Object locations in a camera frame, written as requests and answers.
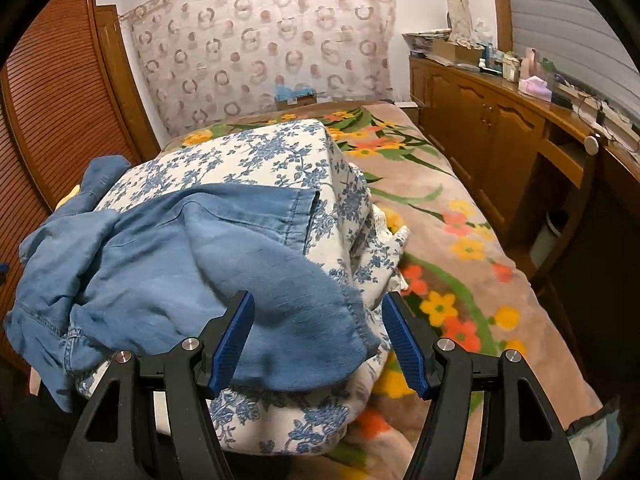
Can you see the floral fleece bed blanket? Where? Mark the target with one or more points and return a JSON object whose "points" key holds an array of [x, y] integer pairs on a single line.
{"points": [[459, 279]]}

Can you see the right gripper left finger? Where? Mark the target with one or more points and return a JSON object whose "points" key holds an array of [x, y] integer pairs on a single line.
{"points": [[148, 418]]}

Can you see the blue denim jeans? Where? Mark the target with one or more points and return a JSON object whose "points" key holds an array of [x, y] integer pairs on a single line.
{"points": [[97, 280]]}

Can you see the circle patterned sheer curtain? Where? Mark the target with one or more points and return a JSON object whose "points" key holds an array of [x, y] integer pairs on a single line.
{"points": [[206, 61]]}

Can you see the yellow Pikachu plush toy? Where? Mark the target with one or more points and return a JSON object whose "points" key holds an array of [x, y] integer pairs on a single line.
{"points": [[73, 192]]}

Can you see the pink tissue pack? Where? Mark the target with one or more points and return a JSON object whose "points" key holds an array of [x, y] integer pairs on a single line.
{"points": [[536, 88]]}

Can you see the blue floral white quilt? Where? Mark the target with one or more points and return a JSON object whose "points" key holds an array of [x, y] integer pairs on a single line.
{"points": [[347, 238]]}

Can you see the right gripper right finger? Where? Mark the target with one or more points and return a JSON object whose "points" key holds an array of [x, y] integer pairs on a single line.
{"points": [[520, 436]]}

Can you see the brown louvered wooden wardrobe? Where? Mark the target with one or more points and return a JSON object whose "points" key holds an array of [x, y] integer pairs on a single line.
{"points": [[67, 96]]}

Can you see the grey window roller blind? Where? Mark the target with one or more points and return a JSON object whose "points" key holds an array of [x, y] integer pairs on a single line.
{"points": [[575, 37]]}

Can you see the wooden sideboard cabinet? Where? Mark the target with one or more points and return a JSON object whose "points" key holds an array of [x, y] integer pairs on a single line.
{"points": [[517, 156]]}

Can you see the cardboard box on cabinet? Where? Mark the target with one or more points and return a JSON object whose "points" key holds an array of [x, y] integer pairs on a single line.
{"points": [[456, 52]]}

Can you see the pink bottle on cabinet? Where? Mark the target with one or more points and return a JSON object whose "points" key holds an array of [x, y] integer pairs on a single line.
{"points": [[529, 64]]}

